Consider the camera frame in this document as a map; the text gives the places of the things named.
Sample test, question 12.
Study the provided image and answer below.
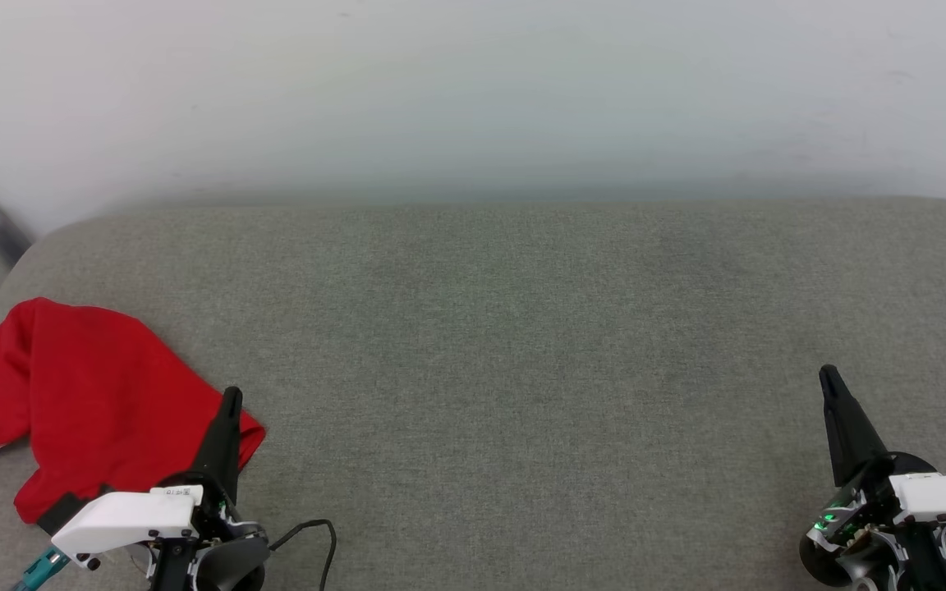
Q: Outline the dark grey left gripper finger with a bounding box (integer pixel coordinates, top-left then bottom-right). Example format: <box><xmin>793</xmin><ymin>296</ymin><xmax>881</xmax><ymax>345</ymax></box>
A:
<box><xmin>191</xmin><ymin>387</ymin><xmax>243</xmax><ymax>504</ymax></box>

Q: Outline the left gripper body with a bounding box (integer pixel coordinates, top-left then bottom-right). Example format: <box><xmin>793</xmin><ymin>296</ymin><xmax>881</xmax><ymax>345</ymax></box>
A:
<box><xmin>149</xmin><ymin>474</ymin><xmax>269</xmax><ymax>591</ymax></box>

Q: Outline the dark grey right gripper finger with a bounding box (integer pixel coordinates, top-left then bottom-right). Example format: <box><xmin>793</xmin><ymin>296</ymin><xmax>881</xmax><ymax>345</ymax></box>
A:
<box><xmin>819</xmin><ymin>364</ymin><xmax>893</xmax><ymax>488</ymax></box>

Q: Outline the red and white basketball jersey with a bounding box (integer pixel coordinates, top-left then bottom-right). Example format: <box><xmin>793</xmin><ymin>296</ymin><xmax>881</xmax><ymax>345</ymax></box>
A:
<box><xmin>0</xmin><ymin>297</ymin><xmax>267</xmax><ymax>526</ymax></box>

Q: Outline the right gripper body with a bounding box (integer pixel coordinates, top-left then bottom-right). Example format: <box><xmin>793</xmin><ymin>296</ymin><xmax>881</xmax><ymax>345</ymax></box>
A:
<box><xmin>799</xmin><ymin>451</ymin><xmax>946</xmax><ymax>591</ymax></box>

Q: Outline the thin black cable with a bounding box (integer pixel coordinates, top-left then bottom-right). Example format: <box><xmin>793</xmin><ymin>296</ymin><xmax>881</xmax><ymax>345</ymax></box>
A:
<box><xmin>268</xmin><ymin>519</ymin><xmax>338</xmax><ymax>591</ymax></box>

